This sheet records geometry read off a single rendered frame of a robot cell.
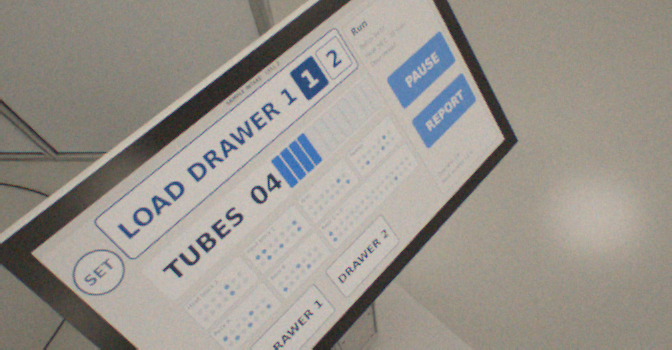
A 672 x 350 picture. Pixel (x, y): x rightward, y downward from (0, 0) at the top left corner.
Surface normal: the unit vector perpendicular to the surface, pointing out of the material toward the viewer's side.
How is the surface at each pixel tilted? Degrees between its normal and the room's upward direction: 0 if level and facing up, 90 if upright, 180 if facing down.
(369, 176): 50
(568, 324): 0
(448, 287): 0
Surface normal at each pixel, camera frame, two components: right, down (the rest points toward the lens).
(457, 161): 0.48, 0.09
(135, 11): -0.06, 0.85
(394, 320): -0.04, -0.58
